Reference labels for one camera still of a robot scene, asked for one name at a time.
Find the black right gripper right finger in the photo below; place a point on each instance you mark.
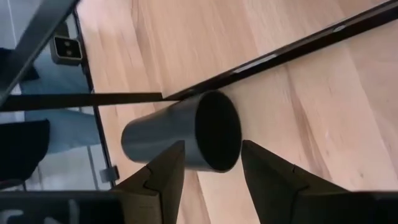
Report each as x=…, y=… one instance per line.
x=270, y=193

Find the small grey bracket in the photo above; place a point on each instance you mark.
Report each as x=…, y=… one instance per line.
x=109, y=174

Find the black rounded object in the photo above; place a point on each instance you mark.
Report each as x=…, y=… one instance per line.
x=21, y=149

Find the person's leg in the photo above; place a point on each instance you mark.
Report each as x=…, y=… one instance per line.
x=68, y=130

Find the tall black tumbler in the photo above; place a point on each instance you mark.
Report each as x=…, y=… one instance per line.
x=161, y=130

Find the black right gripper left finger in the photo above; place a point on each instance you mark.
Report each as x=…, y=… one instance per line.
x=158, y=189

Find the clear acrylic tray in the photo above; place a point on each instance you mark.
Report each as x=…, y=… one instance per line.
x=280, y=54

